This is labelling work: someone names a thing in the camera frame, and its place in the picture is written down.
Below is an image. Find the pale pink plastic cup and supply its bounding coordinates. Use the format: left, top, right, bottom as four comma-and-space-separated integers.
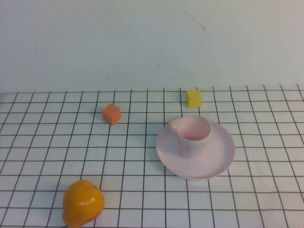
175, 115, 212, 159

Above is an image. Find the pale pink round plate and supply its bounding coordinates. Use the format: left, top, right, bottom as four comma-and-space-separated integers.
156, 118, 236, 182

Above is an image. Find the orange foam cube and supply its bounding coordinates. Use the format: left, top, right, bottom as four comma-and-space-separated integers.
101, 103, 122, 125

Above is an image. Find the yellow foam cube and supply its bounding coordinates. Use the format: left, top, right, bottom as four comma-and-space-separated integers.
186, 89, 203, 109

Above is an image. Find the white black-grid tablecloth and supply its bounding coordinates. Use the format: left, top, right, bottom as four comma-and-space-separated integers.
0, 84, 304, 228

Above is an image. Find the orange yellow toy pear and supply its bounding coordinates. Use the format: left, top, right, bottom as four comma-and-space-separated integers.
62, 180, 105, 228

